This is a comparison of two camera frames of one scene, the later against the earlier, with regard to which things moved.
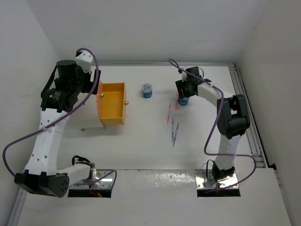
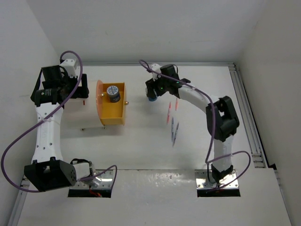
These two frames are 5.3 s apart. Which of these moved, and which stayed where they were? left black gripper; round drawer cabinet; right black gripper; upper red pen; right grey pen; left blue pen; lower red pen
Moved: round drawer cabinet; left black gripper; right black gripper
Stayed: right grey pen; upper red pen; lower red pen; left blue pen
